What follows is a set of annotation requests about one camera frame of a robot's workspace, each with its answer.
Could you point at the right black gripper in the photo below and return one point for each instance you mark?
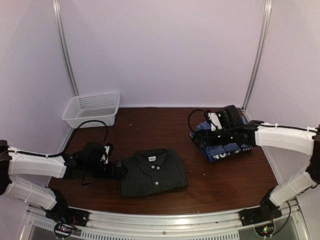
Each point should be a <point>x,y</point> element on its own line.
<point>200,133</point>

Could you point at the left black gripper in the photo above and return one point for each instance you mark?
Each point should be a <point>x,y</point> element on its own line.
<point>111,174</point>

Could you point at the blue checkered shirt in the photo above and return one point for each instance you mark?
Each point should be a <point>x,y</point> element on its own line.
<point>203,138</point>

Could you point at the navy shirt white print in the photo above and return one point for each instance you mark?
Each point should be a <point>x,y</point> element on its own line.
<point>219,152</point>

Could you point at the dark pinstriped long sleeve shirt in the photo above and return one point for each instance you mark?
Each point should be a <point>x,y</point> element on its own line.
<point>152,172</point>

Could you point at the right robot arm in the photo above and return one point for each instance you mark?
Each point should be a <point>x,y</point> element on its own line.
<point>293,152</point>

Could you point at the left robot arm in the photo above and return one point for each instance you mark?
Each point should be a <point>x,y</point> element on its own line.
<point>15,164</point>

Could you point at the white perforated plastic basket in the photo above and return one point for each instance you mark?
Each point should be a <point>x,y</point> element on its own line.
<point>95,110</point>

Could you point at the left circuit board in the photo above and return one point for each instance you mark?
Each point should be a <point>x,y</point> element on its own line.
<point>62,231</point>

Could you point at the circuit board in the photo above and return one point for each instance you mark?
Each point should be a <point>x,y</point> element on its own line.
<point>264,231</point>
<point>62,231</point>

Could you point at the right circuit board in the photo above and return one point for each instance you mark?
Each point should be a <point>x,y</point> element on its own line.
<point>264,231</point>

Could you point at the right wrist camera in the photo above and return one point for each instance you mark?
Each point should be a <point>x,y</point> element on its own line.
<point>226,118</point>

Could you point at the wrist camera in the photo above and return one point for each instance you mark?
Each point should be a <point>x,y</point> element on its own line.
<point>226,118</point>
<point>94,152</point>

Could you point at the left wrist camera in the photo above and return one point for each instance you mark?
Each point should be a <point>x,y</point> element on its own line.
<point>94,152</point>

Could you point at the front aluminium rail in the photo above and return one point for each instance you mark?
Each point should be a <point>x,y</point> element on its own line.
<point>221,225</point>

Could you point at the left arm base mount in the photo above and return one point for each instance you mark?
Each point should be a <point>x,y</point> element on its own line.
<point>68,216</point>

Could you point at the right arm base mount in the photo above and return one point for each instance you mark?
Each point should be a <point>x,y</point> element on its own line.
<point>260,214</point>

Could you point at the right aluminium frame post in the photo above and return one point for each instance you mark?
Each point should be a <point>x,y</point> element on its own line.
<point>264,31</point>

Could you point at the aluminium frame post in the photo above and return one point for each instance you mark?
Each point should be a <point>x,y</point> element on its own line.
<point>64,47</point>
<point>264,31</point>

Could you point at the left aluminium frame post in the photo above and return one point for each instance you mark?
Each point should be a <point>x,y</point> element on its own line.
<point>64,47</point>

